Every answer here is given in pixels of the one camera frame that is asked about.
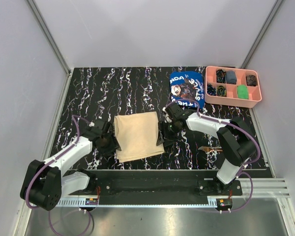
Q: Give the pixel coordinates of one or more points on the copper fork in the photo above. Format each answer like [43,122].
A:
[210,149]

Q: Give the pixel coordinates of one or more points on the black yellow patterned roll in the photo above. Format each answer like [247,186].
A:
[221,91]

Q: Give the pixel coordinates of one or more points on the green rolled cloth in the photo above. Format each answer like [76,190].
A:
[242,92]

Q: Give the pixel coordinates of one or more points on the black patterned roll top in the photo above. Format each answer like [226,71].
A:
[220,76]

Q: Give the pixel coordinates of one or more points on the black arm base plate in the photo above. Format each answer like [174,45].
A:
[161,187]

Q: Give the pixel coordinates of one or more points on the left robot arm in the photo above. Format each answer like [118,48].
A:
[46,182]

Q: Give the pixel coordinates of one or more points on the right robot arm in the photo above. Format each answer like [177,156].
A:
[234,136]

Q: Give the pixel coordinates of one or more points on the beige cloth napkin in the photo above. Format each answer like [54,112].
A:
[137,136]

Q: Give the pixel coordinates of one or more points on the dark brown rolled cloth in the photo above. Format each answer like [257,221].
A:
[251,80]

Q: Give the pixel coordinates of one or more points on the pink divided organizer tray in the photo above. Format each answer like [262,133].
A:
[231,98]

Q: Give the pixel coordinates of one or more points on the blue printed folded cloth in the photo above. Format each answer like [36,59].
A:
[187,88]

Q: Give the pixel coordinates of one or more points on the black marble table mat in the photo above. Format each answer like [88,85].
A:
[104,92]

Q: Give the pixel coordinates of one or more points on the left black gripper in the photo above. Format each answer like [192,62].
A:
[113,145]

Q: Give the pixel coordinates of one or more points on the black patterned roll left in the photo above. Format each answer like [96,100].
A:
[211,90]

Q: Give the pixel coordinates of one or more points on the blue-grey rolled cloth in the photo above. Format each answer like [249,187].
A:
[231,77]

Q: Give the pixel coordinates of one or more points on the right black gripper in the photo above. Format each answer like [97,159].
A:
[162,126]

